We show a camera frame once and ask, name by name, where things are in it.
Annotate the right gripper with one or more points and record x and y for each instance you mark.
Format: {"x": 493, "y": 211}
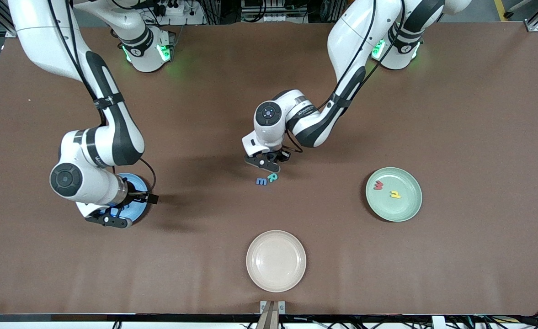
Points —
{"x": 135, "y": 197}

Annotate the black table edge rail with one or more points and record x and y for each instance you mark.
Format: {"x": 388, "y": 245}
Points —
{"x": 159, "y": 317}

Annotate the green plate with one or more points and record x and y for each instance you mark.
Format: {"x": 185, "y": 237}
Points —
{"x": 401, "y": 210}

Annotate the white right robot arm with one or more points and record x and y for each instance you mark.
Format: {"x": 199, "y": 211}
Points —
{"x": 35, "y": 41}

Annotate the red foam letter w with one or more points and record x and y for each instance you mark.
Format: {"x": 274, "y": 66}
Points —
{"x": 378, "y": 185}

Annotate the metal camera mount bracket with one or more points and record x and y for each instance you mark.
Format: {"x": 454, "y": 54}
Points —
{"x": 272, "y": 315}

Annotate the beige plate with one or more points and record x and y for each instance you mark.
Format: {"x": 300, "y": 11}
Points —
{"x": 275, "y": 261}

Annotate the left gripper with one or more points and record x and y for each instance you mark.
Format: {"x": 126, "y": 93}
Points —
{"x": 279, "y": 157}

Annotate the blue lowercase foam letter m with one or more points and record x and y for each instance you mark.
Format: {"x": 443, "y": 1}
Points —
{"x": 261, "y": 182}

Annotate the blue plate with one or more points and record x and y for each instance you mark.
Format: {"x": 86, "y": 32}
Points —
{"x": 134, "y": 212}

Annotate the background equipment rack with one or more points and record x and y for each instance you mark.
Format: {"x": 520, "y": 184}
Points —
{"x": 273, "y": 11}

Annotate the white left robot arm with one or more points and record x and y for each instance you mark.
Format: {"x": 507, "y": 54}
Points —
{"x": 355, "y": 32}

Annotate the white power strip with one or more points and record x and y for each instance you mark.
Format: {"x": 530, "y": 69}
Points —
{"x": 182, "y": 10}

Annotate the teal foam letter R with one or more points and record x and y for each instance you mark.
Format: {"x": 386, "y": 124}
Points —
{"x": 272, "y": 177}

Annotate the yellow lowercase foam letter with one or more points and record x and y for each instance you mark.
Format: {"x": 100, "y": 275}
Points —
{"x": 395, "y": 195}

